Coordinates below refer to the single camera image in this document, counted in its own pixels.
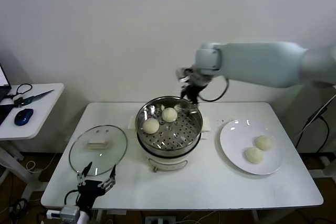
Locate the white round plate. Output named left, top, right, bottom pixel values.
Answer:
left=219, top=119, right=285, bottom=175

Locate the black wall cable with adapter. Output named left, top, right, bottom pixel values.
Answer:
left=293, top=98, right=336, bottom=154

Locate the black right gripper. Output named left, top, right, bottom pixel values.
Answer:
left=180, top=76, right=208, bottom=106

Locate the white power strip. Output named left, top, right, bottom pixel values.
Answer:
left=144, top=216, right=176, bottom=224

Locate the small white side table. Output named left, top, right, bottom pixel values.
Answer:
left=0, top=83, right=65, bottom=201

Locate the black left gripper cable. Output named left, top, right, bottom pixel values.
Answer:
left=64, top=189, right=79, bottom=205

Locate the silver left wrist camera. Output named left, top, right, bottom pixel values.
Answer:
left=46, top=206, right=81, bottom=221

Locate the large white table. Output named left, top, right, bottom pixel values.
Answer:
left=40, top=102, right=324, bottom=224

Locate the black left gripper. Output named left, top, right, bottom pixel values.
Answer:
left=76, top=162, right=117, bottom=210

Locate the cream electric cooker base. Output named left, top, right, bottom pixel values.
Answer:
left=127, top=114, right=211, bottom=174

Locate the white floor cable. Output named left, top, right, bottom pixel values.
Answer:
left=25, top=153, right=57, bottom=174

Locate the black laptop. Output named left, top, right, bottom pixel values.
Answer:
left=0, top=63, right=15, bottom=126

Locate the black floor cable bundle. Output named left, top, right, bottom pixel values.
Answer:
left=9, top=198, right=47, bottom=224

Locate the black looped cable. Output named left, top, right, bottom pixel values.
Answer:
left=0, top=83, right=34, bottom=103

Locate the blue computer mouse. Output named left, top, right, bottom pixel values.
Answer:
left=14, top=108, right=34, bottom=126

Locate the perforated steel steamer basket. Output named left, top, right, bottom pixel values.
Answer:
left=135, top=95, right=203, bottom=156

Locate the white steamed baozi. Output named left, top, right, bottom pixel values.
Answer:
left=244, top=147, right=264, bottom=164
left=254, top=135, right=273, bottom=151
left=141, top=118, right=160, bottom=134
left=161, top=107, right=178, bottom=123

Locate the round glass pot lid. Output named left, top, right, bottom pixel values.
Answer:
left=68, top=125, right=129, bottom=177

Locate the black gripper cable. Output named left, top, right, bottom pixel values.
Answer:
left=201, top=77, right=229, bottom=103
left=64, top=189, right=79, bottom=205

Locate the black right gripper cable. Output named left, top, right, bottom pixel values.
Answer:
left=201, top=77, right=229, bottom=103

